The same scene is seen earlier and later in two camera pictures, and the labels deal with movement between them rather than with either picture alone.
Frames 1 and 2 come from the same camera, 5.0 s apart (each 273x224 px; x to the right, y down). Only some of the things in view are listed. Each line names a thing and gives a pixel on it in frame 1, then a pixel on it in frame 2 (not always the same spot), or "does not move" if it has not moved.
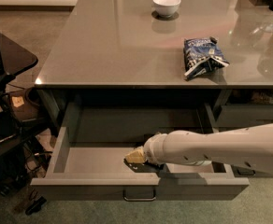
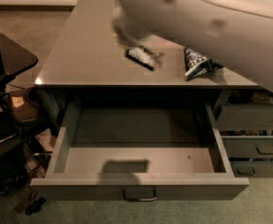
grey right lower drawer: [251, 171] does not move
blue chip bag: [202, 55] does not move
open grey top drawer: [93, 140] does not move
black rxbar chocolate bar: [142, 167] → [144, 57]
